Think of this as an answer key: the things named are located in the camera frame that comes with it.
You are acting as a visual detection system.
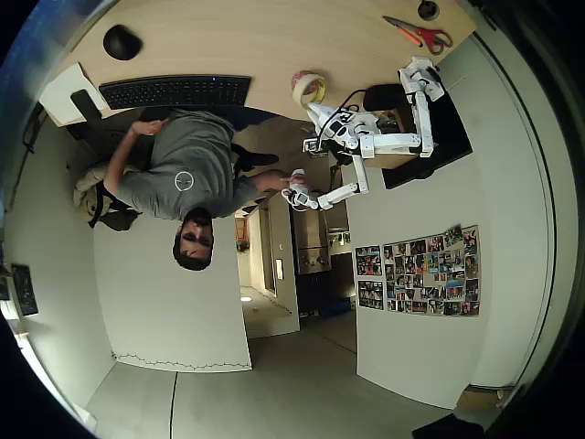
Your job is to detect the beige masking tape roll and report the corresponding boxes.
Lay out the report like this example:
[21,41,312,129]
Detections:
[290,70,328,106]

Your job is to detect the person's right forearm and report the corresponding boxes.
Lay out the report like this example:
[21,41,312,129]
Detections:
[249,169,275,191]

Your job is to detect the black desk pad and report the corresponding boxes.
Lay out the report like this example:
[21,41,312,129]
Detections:
[364,83,474,191]

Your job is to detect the black camera cable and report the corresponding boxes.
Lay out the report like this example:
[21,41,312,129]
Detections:
[314,88,369,143]

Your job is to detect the white leader arm with handle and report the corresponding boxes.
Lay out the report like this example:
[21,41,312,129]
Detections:
[281,153,371,212]

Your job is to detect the brown cardboard box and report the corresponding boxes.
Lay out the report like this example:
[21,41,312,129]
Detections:
[456,386,516,411]

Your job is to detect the black computer keyboard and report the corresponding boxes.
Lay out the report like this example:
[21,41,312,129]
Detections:
[98,75,253,111]

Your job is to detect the person's right hand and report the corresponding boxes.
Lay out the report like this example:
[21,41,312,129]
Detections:
[271,168,306,192]

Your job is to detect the man in grey T-shirt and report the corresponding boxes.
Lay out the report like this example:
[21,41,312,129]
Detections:
[102,108,261,272]

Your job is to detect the small photo collage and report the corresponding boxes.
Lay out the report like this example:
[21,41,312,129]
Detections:
[355,245,383,277]
[357,279,385,311]

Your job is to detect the dark framed picture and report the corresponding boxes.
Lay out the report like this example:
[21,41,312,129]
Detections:
[11,263,40,317]

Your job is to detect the beige jacket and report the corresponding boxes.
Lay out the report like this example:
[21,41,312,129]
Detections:
[72,165,115,216]

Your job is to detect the person's left hand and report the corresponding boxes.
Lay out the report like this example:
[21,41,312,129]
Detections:
[127,117,169,137]

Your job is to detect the string light wire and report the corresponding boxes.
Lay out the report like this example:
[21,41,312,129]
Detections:
[109,349,252,371]

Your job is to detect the large photo collage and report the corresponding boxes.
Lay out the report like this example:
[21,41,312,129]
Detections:
[382,223,481,317]

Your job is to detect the white paper sheet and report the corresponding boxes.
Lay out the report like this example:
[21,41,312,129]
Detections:
[38,62,113,127]

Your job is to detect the blue crate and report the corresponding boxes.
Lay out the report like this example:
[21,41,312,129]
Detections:
[319,299,357,319]

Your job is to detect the stainless steel fridge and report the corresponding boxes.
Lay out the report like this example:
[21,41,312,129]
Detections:
[290,200,333,275]

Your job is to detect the black bag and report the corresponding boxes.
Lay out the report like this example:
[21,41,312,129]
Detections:
[87,191,141,232]

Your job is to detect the thin black cable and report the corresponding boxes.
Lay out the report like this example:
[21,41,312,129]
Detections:
[20,102,49,155]

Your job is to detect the black smartphone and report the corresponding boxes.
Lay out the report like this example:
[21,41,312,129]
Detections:
[69,90,102,121]

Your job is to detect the black office chair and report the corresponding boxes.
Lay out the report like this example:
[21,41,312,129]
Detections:
[66,107,156,175]

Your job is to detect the red-handled scissors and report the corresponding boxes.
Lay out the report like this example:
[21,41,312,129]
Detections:
[382,16,454,57]

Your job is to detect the person's left forearm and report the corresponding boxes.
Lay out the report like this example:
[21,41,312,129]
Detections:
[102,130,138,191]

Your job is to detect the black computer mouse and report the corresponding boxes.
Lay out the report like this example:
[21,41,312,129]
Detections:
[102,25,143,60]

